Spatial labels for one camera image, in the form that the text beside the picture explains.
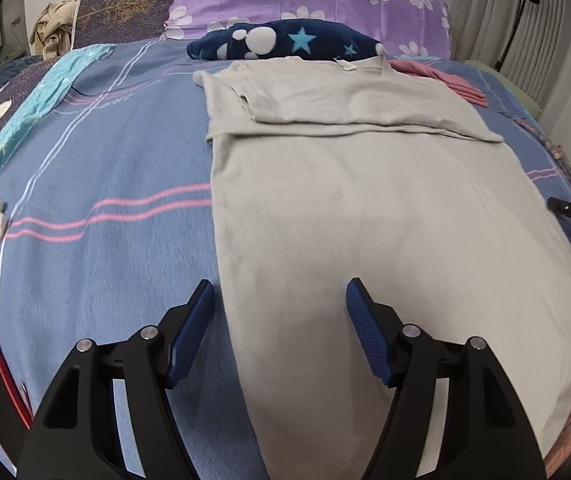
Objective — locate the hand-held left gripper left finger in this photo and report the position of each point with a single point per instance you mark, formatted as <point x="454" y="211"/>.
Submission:
<point x="190" y="330"/>

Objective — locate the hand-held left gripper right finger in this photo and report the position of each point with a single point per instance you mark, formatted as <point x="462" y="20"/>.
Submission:
<point x="365" y="330"/>

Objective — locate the light grey t-shirt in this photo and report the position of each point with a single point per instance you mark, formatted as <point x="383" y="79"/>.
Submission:
<point x="365" y="220"/>

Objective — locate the floral patterned garment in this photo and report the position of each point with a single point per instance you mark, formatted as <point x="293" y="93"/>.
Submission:
<point x="550" y="147"/>

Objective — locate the light green cloth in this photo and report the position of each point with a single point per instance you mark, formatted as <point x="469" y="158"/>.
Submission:
<point x="513" y="87"/>

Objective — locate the blue striped bed sheet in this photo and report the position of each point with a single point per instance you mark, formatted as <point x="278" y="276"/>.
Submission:
<point x="115" y="160"/>

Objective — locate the folded pink cloth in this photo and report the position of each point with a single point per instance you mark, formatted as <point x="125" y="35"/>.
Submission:
<point x="450" y="82"/>

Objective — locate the white pleated curtain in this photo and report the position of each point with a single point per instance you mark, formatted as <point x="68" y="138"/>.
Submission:
<point x="495" y="20"/>

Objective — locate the teal and dark printed blanket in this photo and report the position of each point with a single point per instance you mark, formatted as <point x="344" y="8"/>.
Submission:
<point x="30" y="105"/>

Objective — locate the navy star print blanket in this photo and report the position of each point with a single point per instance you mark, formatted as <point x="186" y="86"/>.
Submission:
<point x="285" y="40"/>

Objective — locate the dark blue quilt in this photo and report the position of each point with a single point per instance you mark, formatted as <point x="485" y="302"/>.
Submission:
<point x="7" y="77"/>

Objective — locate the beige knit garment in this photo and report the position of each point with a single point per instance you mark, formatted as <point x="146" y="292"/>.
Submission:
<point x="55" y="30"/>

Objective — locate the dark tree print cushion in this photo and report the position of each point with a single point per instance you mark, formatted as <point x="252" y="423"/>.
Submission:
<point x="125" y="5"/>

